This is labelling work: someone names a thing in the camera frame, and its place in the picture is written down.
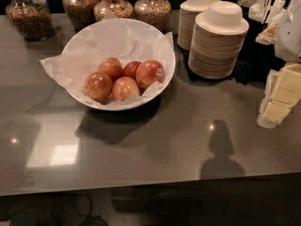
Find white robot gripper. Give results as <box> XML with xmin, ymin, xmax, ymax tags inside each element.
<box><xmin>257</xmin><ymin>0</ymin><xmax>301</xmax><ymax>129</ymax></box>

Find apple with sticker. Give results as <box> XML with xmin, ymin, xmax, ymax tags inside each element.
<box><xmin>135</xmin><ymin>60</ymin><xmax>166</xmax><ymax>89</ymax></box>

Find small red middle apple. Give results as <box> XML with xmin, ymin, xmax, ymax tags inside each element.
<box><xmin>122</xmin><ymin>61</ymin><xmax>141</xmax><ymax>79</ymax></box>

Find front middle apple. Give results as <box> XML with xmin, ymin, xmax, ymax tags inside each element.
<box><xmin>112</xmin><ymin>76</ymin><xmax>140</xmax><ymax>101</ymax></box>

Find white paper bowl liner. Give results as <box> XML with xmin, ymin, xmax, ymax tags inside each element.
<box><xmin>39</xmin><ymin>14</ymin><xmax>175</xmax><ymax>108</ymax></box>

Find white round bowl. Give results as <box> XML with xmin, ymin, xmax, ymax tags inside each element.
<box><xmin>60</xmin><ymin>17</ymin><xmax>177</xmax><ymax>112</ymax></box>

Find back left apple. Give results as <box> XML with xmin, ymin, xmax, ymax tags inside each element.
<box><xmin>98</xmin><ymin>57</ymin><xmax>122</xmax><ymax>82</ymax></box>

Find front left apple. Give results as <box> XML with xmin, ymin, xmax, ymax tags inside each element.
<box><xmin>83</xmin><ymin>72</ymin><xmax>113</xmax><ymax>102</ymax></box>

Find front stack paper bowls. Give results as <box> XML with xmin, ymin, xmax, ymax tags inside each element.
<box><xmin>188</xmin><ymin>1</ymin><xmax>249</xmax><ymax>80</ymax></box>

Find stack paper bowls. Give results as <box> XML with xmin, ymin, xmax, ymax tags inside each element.
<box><xmin>188</xmin><ymin>1</ymin><xmax>249</xmax><ymax>80</ymax></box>
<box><xmin>177</xmin><ymin>0</ymin><xmax>218</xmax><ymax>51</ymax></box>

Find wrapped cutlery packets pile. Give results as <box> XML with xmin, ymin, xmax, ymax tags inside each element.
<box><xmin>237</xmin><ymin>0</ymin><xmax>286</xmax><ymax>45</ymax></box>

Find rear stack paper bowls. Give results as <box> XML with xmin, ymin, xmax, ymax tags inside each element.
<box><xmin>177</xmin><ymin>0</ymin><xmax>218</xmax><ymax>51</ymax></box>

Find cereal glass jar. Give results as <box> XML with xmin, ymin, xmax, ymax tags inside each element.
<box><xmin>62</xmin><ymin>0</ymin><xmax>99</xmax><ymax>31</ymax></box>
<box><xmin>134</xmin><ymin>0</ymin><xmax>171</xmax><ymax>31</ymax></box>
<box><xmin>94</xmin><ymin>0</ymin><xmax>134</xmax><ymax>22</ymax></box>

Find far left cereal jar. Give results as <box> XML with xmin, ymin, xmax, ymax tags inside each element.
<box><xmin>6</xmin><ymin>0</ymin><xmax>54</xmax><ymax>40</ymax></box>

